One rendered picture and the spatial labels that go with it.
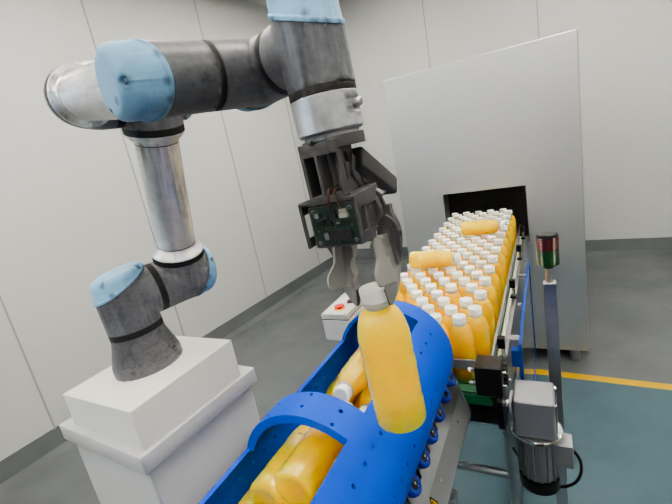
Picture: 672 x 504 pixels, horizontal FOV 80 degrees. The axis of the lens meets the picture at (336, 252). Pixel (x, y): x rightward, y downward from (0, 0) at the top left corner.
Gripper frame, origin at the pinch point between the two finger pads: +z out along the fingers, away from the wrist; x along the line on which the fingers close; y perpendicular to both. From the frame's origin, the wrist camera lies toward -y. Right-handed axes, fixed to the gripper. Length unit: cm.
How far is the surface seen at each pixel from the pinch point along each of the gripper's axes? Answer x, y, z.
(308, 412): -16.3, -0.7, 20.6
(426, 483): -7, -20, 52
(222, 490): -31.2, 8.1, 31.0
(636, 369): 59, -222, 150
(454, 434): -6, -42, 57
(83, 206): -283, -140, -21
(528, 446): 9, -61, 76
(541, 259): 17, -89, 28
